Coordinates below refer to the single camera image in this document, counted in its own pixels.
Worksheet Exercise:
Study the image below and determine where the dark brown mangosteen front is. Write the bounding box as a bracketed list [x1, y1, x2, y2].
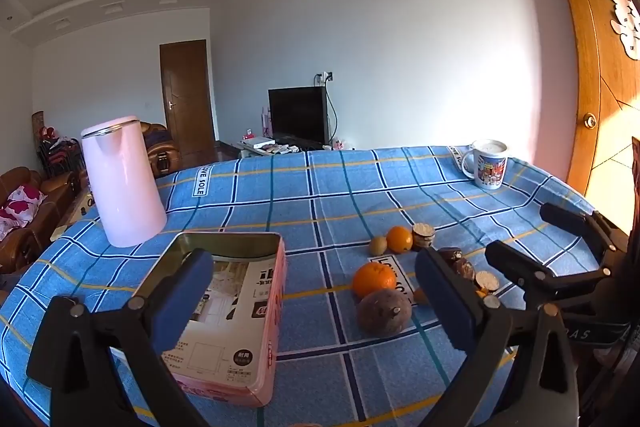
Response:
[452, 258, 476, 282]

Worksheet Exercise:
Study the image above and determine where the dark brown mangosteen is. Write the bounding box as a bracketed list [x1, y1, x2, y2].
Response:
[437, 247, 463, 262]
[452, 258, 476, 282]

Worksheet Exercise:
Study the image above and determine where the round cake with crumb top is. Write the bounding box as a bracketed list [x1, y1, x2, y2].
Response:
[412, 222, 435, 249]

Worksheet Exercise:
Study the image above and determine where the brown round kiwi fruit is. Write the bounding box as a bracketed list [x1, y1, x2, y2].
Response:
[357, 289, 411, 338]

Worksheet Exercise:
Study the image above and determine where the large orange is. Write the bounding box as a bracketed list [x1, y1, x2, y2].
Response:
[352, 262, 397, 299]

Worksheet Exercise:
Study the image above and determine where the dark brown mangosteen rear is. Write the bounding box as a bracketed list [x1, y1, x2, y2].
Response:
[437, 247, 463, 262]

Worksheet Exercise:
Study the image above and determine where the brass door knob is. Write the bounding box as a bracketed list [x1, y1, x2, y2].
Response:
[582, 113, 598, 129]

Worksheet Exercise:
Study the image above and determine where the white cartoon mug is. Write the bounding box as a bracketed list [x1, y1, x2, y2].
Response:
[461, 140, 508, 191]

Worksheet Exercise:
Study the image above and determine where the pink metal tin box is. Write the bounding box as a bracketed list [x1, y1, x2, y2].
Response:
[134, 232, 286, 407]

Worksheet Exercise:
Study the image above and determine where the brown leather sofa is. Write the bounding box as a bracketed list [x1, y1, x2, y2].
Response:
[1, 167, 80, 274]

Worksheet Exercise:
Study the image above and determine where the orange wooden door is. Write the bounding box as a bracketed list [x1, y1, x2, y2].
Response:
[566, 0, 639, 233]

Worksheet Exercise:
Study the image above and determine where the small orange at back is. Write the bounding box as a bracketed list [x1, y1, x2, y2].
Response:
[386, 225, 413, 254]

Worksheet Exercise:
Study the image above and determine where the pink electric kettle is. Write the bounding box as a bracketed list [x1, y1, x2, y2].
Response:
[81, 116, 167, 248]

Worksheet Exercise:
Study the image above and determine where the green kiwi at back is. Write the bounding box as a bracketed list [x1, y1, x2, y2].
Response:
[369, 236, 388, 257]

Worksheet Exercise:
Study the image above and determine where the blue plaid tablecloth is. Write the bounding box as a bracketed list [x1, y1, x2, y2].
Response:
[1, 146, 597, 426]

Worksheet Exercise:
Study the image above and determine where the red white pillow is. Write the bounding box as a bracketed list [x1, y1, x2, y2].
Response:
[1, 184, 46, 228]

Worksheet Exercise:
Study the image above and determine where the white door decoration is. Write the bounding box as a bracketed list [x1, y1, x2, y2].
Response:
[610, 0, 640, 61]

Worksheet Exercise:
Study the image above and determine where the brown leather armchair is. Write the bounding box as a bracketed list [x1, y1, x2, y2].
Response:
[141, 121, 182, 178]

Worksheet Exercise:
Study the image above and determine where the low tv stand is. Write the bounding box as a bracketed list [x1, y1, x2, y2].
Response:
[236, 136, 322, 157]

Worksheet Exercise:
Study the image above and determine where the dark brown interior door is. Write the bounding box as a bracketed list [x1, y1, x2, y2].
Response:
[160, 40, 216, 168]

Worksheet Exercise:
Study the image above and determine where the black television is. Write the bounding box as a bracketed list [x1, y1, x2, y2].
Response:
[268, 87, 329, 145]

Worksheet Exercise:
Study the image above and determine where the black power cable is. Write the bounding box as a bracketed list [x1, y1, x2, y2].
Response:
[313, 74, 340, 145]

